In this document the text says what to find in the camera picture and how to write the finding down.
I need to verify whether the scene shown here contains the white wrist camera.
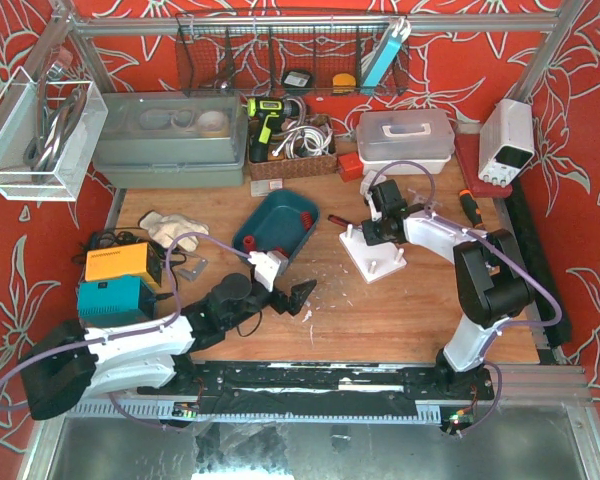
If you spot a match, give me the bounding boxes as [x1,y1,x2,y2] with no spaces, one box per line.
[364,184,382,221]
[248,250,288,292]

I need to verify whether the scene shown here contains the orange black screwdriver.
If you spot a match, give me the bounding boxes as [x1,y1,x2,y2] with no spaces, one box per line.
[458,189,485,230]

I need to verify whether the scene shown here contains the grey plastic storage box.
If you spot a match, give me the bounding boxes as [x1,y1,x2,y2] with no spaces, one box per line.
[93,92,248,189]

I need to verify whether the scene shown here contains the yellow tape measure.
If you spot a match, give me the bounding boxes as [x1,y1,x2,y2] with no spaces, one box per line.
[332,73,357,95]

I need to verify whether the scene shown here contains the clear acrylic hanging box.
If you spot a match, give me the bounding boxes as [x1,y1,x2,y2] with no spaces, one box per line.
[0,68,108,202]

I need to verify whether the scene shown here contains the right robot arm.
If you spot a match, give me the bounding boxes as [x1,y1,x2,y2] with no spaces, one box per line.
[361,180,535,391]

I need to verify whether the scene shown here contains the black cable duct strip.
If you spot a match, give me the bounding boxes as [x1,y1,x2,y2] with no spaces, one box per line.
[505,179,572,348]

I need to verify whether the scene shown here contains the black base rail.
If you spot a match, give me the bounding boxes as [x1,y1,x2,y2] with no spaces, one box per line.
[137,360,495,417]

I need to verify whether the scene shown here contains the white coiled cable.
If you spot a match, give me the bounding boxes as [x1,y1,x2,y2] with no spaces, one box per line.
[272,124,334,158]

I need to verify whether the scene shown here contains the teal power box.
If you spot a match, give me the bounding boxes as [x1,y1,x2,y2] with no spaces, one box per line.
[77,275,156,328]

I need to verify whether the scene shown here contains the red handled ratchet wrench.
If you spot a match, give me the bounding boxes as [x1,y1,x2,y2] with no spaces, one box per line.
[328,215,350,228]

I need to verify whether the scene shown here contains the red small box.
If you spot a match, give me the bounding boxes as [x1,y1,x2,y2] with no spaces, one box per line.
[337,152,364,182]

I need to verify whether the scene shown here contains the white plastic case with handle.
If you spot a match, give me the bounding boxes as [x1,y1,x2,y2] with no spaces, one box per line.
[356,109,455,174]

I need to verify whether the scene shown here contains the clear small label bag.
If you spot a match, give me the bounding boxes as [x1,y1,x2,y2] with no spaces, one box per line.
[250,179,284,197]

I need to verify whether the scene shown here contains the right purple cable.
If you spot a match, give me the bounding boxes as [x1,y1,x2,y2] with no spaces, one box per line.
[369,160,564,441]

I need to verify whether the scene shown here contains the purple cable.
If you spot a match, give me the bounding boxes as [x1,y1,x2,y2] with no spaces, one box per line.
[369,160,564,441]
[0,232,256,431]

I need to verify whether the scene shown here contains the white power plug adapter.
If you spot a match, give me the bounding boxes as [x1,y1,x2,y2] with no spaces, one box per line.
[360,170,386,196]

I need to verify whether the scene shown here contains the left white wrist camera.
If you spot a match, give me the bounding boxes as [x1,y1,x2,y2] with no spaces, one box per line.
[248,250,288,292]

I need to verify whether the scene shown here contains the orange power box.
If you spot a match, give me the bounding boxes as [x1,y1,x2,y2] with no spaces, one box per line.
[85,242,162,286]

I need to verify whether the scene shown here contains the black wire hanging basket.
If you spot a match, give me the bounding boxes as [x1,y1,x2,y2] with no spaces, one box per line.
[174,10,411,99]

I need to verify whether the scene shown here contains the white peg base plate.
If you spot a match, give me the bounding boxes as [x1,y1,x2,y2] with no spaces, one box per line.
[339,224,407,284]

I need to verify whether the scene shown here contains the woven brown basket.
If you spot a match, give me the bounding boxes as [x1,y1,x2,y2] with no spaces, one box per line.
[245,139,338,180]

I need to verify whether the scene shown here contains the green yellow cordless drill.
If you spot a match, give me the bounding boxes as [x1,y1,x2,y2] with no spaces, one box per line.
[247,97,300,163]

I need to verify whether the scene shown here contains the teal plastic tray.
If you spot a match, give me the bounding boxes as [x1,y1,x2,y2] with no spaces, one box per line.
[231,189,320,267]

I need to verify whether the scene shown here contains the small red spring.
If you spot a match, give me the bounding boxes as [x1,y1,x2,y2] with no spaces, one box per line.
[300,211,314,232]

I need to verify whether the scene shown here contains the white work glove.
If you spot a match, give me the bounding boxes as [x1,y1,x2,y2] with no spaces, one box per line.
[138,211,209,249]

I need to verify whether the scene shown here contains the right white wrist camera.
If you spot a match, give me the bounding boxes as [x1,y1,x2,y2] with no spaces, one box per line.
[364,184,382,221]

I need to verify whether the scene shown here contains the plastic bag with parts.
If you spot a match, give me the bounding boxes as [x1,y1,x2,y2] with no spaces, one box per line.
[407,188,442,209]

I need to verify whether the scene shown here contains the aluminium frame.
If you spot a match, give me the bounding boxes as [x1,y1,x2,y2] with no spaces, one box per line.
[0,0,600,480]

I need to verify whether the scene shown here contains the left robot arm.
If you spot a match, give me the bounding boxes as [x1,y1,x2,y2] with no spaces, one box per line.
[19,273,317,421]

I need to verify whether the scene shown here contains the red spool spring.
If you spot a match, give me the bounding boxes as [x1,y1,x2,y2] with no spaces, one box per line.
[242,235,257,252]

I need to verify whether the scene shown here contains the white power supply unit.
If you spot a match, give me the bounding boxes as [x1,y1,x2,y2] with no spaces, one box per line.
[478,99,534,188]

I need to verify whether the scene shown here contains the metal bracket piece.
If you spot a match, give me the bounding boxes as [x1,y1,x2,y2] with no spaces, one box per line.
[176,255,208,282]

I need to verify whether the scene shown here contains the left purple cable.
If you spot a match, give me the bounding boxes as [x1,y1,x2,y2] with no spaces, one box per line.
[0,232,256,431]

